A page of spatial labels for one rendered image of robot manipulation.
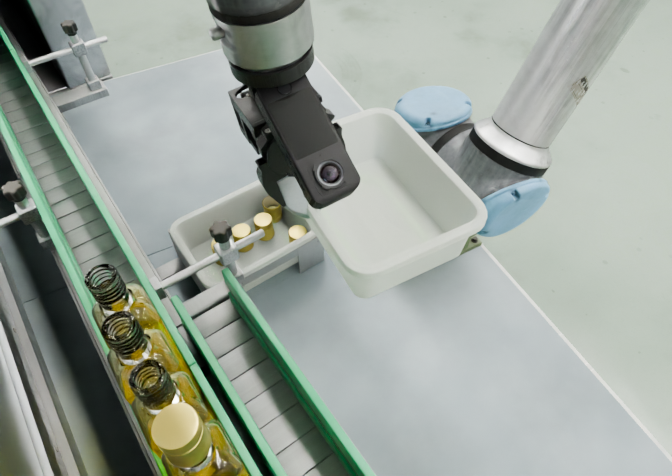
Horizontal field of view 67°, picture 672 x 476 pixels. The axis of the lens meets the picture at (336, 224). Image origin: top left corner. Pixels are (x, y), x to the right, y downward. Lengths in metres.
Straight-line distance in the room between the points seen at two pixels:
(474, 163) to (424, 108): 0.13
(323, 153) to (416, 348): 0.52
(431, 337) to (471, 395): 0.11
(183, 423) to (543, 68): 0.55
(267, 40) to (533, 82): 0.39
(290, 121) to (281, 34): 0.07
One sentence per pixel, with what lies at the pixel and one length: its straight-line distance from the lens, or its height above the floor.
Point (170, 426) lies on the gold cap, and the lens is 0.41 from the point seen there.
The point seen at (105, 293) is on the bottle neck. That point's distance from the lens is 0.52.
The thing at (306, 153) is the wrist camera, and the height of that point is 1.25.
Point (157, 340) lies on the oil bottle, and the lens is 0.53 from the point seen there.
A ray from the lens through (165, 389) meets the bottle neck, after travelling 0.46.
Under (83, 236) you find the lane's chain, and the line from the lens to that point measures 0.93.
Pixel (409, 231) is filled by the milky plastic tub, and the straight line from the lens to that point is 0.63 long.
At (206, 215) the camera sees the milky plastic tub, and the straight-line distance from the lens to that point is 0.96.
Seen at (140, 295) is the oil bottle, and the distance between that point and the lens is 0.56.
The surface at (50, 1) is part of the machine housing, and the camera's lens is 1.40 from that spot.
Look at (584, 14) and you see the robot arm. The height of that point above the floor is 1.24.
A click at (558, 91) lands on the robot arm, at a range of 0.69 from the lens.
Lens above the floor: 1.54
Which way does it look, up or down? 51 degrees down
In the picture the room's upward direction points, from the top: straight up
